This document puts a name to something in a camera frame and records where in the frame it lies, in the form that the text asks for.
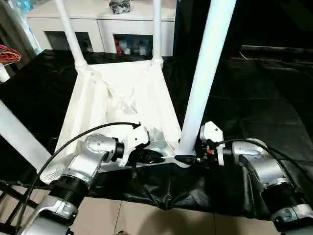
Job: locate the white plastic table top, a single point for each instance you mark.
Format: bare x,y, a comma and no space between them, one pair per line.
122,98

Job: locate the white plastic table leg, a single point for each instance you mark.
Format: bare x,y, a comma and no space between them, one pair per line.
210,63
19,137
71,34
157,29

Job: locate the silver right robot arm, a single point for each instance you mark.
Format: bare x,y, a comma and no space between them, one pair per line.
259,169

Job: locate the black plastic mat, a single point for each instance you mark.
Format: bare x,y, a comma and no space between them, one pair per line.
264,107

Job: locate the white sideboard with glass doors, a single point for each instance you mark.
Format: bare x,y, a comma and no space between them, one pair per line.
98,27

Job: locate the dark object on cabinet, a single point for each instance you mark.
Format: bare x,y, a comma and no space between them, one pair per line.
120,6

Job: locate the grey curtain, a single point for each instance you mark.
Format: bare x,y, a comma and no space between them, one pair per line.
17,24

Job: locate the blue lit device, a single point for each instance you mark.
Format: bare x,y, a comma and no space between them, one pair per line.
24,5

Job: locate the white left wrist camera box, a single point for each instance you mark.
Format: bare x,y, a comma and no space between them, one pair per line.
136,138

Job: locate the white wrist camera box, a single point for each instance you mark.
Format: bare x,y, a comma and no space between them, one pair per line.
136,138
212,133

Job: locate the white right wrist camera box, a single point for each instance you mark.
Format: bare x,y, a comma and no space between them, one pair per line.
212,133

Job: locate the black folding table frame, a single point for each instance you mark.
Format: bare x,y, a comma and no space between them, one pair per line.
14,208

